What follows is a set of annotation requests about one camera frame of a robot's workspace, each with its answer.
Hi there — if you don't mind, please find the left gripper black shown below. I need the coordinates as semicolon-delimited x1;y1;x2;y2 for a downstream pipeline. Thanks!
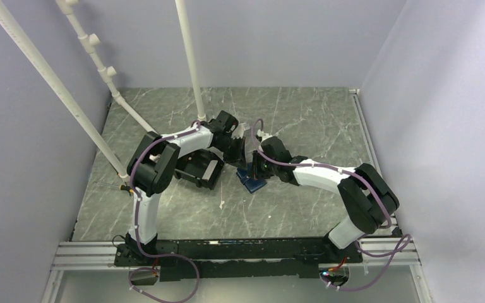
215;137;248;172

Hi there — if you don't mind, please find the blue leather card holder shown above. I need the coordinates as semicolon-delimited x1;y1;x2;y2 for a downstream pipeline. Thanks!
236;163;267;194

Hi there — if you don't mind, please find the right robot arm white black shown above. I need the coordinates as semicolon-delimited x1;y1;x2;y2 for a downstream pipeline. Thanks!
252;131;400;262

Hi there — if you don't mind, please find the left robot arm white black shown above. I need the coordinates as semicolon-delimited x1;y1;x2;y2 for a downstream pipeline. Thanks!
125;110;246;265

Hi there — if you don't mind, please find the stack of cards in tray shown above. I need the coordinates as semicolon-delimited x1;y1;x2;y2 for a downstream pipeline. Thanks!
201;160;219;181

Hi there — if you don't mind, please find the black card tray box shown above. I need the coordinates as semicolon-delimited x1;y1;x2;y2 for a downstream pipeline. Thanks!
174;149;225;190

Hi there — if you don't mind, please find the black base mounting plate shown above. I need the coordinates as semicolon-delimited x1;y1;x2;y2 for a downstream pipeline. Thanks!
114;237;363;282

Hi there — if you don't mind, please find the yellow black screwdriver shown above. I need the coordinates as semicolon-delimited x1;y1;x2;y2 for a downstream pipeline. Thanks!
95;181;135;196

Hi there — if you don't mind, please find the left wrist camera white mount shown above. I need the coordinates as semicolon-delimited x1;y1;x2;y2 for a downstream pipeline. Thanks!
231;123;250;139

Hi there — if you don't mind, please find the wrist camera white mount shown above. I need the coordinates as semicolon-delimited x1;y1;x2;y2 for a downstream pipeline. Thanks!
256;129;273;144
231;123;250;139

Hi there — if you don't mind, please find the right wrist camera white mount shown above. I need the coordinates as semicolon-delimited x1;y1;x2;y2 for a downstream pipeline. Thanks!
256;129;273;144

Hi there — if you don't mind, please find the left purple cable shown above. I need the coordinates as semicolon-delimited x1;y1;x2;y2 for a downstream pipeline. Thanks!
128;120;201;303

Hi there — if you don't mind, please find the aluminium extrusion rail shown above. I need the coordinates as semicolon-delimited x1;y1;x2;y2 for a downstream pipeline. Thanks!
52;238;421;270

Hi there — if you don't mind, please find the white PVC pipe frame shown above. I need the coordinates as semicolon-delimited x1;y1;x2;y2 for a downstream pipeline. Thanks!
0;1;207;182

